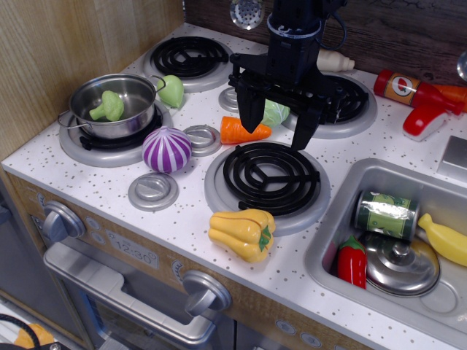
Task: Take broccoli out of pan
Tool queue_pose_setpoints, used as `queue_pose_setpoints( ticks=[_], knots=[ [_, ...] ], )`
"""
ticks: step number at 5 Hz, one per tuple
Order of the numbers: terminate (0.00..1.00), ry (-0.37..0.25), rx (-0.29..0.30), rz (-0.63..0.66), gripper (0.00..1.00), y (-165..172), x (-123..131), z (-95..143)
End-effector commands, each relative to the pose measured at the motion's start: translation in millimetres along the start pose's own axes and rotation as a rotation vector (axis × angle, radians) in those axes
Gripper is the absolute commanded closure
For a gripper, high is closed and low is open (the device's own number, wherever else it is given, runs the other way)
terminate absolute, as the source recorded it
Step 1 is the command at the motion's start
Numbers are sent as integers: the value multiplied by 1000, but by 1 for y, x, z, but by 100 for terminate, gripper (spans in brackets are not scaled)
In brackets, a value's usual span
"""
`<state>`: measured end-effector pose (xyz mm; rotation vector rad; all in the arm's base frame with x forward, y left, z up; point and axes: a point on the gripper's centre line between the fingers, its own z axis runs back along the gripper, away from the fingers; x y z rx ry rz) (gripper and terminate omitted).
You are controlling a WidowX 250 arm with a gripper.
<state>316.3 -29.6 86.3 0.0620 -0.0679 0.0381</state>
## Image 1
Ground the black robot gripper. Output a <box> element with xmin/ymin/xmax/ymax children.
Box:
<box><xmin>229</xmin><ymin>34</ymin><xmax>345</xmax><ymax>151</ymax></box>

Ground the green toy broccoli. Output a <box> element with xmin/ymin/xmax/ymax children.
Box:
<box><xmin>89</xmin><ymin>90</ymin><xmax>124</xmax><ymax>122</ymax></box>

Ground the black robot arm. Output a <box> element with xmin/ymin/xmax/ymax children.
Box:
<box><xmin>229</xmin><ymin>1</ymin><xmax>346</xmax><ymax>150</ymax></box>

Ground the green toy cabbage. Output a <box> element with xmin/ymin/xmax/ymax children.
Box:
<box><xmin>260</xmin><ymin>99</ymin><xmax>290</xmax><ymax>128</ymax></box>

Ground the silver stovetop knob centre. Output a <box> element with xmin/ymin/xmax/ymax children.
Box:
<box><xmin>218</xmin><ymin>87</ymin><xmax>239</xmax><ymax>113</ymax></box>

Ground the silver stovetop knob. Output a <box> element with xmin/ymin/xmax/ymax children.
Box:
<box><xmin>183</xmin><ymin>125</ymin><xmax>222</xmax><ymax>157</ymax></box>
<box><xmin>128</xmin><ymin>173</ymin><xmax>179</xmax><ymax>211</ymax></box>
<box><xmin>218</xmin><ymin>87</ymin><xmax>239</xmax><ymax>113</ymax></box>

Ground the orange toy carrot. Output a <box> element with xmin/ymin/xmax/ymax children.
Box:
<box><xmin>220</xmin><ymin>116</ymin><xmax>272</xmax><ymax>144</ymax></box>

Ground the cream toy bottle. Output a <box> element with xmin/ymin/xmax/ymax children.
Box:
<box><xmin>317</xmin><ymin>49</ymin><xmax>355</xmax><ymax>72</ymax></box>

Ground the back right black burner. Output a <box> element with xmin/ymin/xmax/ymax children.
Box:
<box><xmin>280</xmin><ymin>72</ymin><xmax>379</xmax><ymax>140</ymax></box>

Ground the black burner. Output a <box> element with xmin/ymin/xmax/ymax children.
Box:
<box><xmin>280</xmin><ymin>72</ymin><xmax>379</xmax><ymax>140</ymax></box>
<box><xmin>204</xmin><ymin>141</ymin><xmax>331</xmax><ymax>236</ymax></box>
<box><xmin>143</xmin><ymin>36</ymin><xmax>233</xmax><ymax>93</ymax></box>
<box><xmin>58</xmin><ymin>101</ymin><xmax>173</xmax><ymax>168</ymax></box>

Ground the front right black burner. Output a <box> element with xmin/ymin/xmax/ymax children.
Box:
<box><xmin>204</xmin><ymin>141</ymin><xmax>331</xmax><ymax>236</ymax></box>

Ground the silver stovetop knob middle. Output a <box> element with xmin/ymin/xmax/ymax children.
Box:
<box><xmin>183</xmin><ymin>125</ymin><xmax>222</xmax><ymax>157</ymax></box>

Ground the back left black burner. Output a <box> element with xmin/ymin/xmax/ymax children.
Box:
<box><xmin>143</xmin><ymin>36</ymin><xmax>233</xmax><ymax>93</ymax></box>

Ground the hanging silver strainer spoon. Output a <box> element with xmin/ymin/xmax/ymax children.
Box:
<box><xmin>229</xmin><ymin>0</ymin><xmax>264</xmax><ymax>30</ymax></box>

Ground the light green toy pear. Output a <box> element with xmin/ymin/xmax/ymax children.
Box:
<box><xmin>156</xmin><ymin>75</ymin><xmax>185</xmax><ymax>108</ymax></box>

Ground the purple striped toy onion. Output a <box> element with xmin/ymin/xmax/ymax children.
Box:
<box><xmin>142</xmin><ymin>126</ymin><xmax>192</xmax><ymax>174</ymax></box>

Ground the yellow toy bell pepper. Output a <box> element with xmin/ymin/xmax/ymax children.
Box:
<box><xmin>208</xmin><ymin>209</ymin><xmax>276</xmax><ymax>263</ymax></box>

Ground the red toy ketchup bottle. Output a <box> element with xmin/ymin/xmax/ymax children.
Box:
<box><xmin>373</xmin><ymin>69</ymin><xmax>464</xmax><ymax>115</ymax></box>

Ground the small steel pot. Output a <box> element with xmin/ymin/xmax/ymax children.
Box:
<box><xmin>58</xmin><ymin>73</ymin><xmax>166</xmax><ymax>139</ymax></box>

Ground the green toy can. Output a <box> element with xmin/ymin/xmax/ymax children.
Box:
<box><xmin>353</xmin><ymin>191</ymin><xmax>420</xmax><ymax>241</ymax></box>

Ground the silver stovetop knob front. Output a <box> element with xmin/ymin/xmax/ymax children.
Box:
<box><xmin>128</xmin><ymin>173</ymin><xmax>179</xmax><ymax>211</ymax></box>

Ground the red toy chili pepper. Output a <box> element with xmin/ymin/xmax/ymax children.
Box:
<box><xmin>337</xmin><ymin>236</ymin><xmax>367</xmax><ymax>289</ymax></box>

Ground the orange toy behind ketchup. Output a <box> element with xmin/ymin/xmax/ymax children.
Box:
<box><xmin>434</xmin><ymin>85</ymin><xmax>467</xmax><ymax>112</ymax></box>

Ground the silver faucet base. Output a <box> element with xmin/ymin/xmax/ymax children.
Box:
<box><xmin>436</xmin><ymin>136</ymin><xmax>467</xmax><ymax>182</ymax></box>

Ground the hanging silver utensil right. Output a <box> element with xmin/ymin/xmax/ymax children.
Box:
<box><xmin>456</xmin><ymin>51</ymin><xmax>467</xmax><ymax>82</ymax></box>

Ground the right silver oven knob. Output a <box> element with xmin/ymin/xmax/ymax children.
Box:
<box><xmin>182</xmin><ymin>270</ymin><xmax>232</xmax><ymax>316</ymax></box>

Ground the silver oven knob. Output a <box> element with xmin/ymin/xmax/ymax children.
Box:
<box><xmin>182</xmin><ymin>270</ymin><xmax>232</xmax><ymax>316</ymax></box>
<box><xmin>42</xmin><ymin>201</ymin><xmax>86</xmax><ymax>242</ymax></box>

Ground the steel pot lid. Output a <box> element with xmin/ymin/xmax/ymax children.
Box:
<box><xmin>360</xmin><ymin>233</ymin><xmax>441</xmax><ymax>297</ymax></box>

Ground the front left black burner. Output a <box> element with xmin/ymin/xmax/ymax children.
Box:
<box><xmin>58</xmin><ymin>101</ymin><xmax>173</xmax><ymax>168</ymax></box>

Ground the yellow toy banana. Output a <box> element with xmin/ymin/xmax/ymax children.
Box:
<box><xmin>417</xmin><ymin>214</ymin><xmax>466</xmax><ymax>267</ymax></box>

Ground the left silver oven knob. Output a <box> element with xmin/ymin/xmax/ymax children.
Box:
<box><xmin>42</xmin><ymin>201</ymin><xmax>86</xmax><ymax>242</ymax></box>

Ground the silver toy sink basin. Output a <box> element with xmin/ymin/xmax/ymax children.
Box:
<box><xmin>305</xmin><ymin>159</ymin><xmax>466</xmax><ymax>349</ymax></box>

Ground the yellow toy on floor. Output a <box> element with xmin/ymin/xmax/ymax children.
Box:
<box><xmin>13</xmin><ymin>323</ymin><xmax>55</xmax><ymax>349</ymax></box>

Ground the silver oven door handle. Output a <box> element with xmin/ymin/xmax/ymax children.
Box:
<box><xmin>44</xmin><ymin>244</ymin><xmax>216</xmax><ymax>349</ymax></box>

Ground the black cable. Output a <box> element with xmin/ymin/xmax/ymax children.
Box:
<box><xmin>0</xmin><ymin>313</ymin><xmax>43</xmax><ymax>349</ymax></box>

